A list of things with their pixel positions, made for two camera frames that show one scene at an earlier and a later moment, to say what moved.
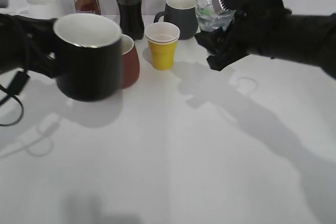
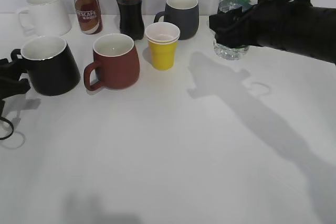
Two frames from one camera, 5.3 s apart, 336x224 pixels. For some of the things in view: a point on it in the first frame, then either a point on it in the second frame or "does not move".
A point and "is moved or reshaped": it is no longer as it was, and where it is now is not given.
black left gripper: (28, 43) → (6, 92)
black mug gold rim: (87, 55) is moved or reshaped
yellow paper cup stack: (162, 37) does not move
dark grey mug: (180, 10) does not move
